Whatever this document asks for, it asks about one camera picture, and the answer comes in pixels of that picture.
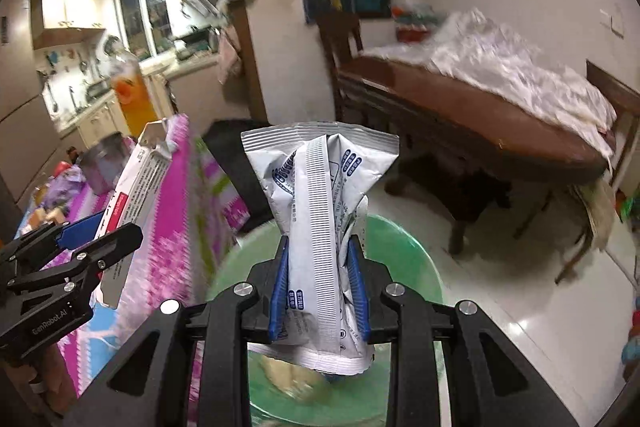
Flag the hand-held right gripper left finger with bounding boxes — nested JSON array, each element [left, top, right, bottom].
[[60, 234, 292, 427]]

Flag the white plastic sheet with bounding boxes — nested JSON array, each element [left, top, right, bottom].
[[360, 7, 618, 162]]

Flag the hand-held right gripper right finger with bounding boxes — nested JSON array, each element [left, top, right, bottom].
[[347, 234, 591, 427]]

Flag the white wall switch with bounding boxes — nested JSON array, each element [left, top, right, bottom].
[[597, 7, 626, 38]]

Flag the orange juice bottle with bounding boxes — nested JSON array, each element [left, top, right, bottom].
[[102, 34, 161, 138]]

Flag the refrigerator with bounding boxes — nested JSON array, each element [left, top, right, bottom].
[[0, 0, 61, 208]]

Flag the green lined trash bin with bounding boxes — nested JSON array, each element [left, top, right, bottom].
[[205, 213, 446, 427]]

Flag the round wooden table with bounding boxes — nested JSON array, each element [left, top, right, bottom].
[[335, 54, 613, 258]]

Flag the kitchen window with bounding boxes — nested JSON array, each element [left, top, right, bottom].
[[117, 0, 173, 58]]

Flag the beige cloth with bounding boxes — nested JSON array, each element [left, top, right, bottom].
[[570, 179, 618, 253]]

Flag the white red cardboard box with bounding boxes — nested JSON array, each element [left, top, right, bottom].
[[100, 119, 181, 310]]

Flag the white foil packet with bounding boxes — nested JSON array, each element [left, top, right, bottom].
[[241, 121, 401, 377]]

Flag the kitchen wall cabinets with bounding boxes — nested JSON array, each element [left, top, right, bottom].
[[32, 0, 108, 50]]

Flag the red basin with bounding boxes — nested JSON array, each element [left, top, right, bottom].
[[392, 4, 446, 45]]

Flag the metal cup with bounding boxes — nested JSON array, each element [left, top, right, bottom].
[[80, 133, 126, 195]]

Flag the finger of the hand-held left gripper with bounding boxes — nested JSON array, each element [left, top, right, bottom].
[[5, 223, 145, 308], [0, 212, 109, 268]]

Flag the pink floral tablecloth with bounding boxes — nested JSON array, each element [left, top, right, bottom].
[[20, 114, 251, 398]]

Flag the range hood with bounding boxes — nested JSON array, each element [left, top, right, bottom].
[[172, 0, 223, 32]]

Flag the kitchen counter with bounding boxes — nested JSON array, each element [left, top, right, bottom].
[[55, 52, 221, 148]]

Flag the hanging pink cloth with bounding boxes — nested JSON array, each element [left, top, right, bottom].
[[217, 29, 243, 82]]

